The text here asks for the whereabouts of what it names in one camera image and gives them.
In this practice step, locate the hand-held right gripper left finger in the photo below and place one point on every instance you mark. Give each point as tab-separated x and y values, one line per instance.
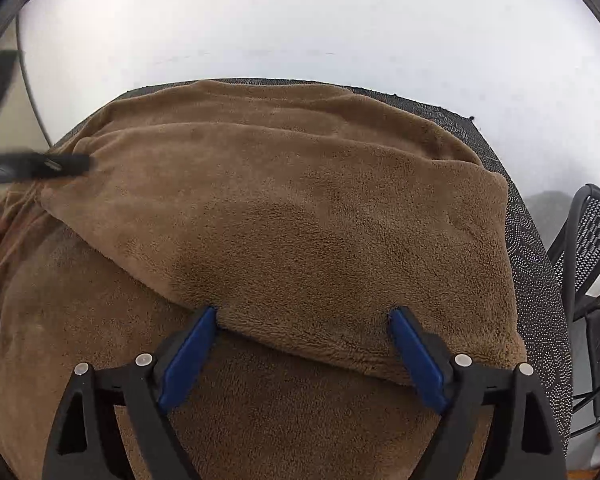
187	360

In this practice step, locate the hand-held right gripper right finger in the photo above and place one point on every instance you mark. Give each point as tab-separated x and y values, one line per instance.
417	360

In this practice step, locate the brown fleece garment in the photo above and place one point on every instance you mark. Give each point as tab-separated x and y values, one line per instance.
290	220

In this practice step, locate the beige cabinet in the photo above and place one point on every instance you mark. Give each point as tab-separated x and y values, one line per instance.
20	120

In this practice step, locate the black dotted table cover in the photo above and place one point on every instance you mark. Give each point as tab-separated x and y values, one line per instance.
535	285

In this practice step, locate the wooden chair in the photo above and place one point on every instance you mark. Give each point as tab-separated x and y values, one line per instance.
587	460

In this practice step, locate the black mesh chair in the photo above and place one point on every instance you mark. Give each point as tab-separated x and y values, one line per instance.
587	240

